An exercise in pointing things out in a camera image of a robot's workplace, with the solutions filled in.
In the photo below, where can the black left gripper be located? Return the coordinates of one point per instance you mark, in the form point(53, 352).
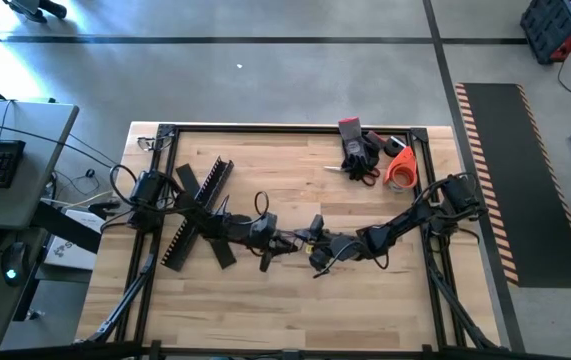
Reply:
point(264, 227)

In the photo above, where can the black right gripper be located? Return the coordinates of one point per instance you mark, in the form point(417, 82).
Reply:
point(342, 248)

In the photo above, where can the black duct cover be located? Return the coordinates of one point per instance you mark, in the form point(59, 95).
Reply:
point(187, 177)

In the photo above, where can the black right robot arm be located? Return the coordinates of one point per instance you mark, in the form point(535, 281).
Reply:
point(405, 220)

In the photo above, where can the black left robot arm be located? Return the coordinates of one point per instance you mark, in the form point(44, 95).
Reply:
point(225, 225)

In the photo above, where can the grey black work glove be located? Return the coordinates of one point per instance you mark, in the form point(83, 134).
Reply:
point(374, 140)
point(352, 145)

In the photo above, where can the orange tape dispenser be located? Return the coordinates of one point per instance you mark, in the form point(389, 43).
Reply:
point(402, 167)

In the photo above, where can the black tape roll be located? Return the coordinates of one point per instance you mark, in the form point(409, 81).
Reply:
point(392, 146)

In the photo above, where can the clear safety glasses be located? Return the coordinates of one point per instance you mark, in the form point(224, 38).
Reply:
point(146, 144)

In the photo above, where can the white cardboard box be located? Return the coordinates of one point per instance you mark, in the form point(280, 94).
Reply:
point(72, 250)

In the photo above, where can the black striped floor mat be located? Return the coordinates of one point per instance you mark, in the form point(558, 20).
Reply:
point(530, 185)

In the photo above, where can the grey office desk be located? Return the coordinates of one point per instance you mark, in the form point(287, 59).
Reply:
point(40, 150)

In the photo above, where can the black computer mouse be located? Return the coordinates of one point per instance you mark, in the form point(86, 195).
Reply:
point(13, 262)

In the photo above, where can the red black tool case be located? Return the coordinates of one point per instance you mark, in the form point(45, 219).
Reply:
point(555, 27)

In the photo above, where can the person's black shoe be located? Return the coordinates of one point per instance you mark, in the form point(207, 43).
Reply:
point(40, 9)

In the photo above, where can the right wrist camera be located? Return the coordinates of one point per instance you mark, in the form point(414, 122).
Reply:
point(317, 225)

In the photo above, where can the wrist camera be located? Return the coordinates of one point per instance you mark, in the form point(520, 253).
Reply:
point(265, 261)
point(317, 225)

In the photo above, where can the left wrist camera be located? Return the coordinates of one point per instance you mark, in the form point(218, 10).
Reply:
point(265, 261)

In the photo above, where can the black aluminium table frame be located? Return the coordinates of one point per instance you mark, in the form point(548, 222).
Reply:
point(290, 128)

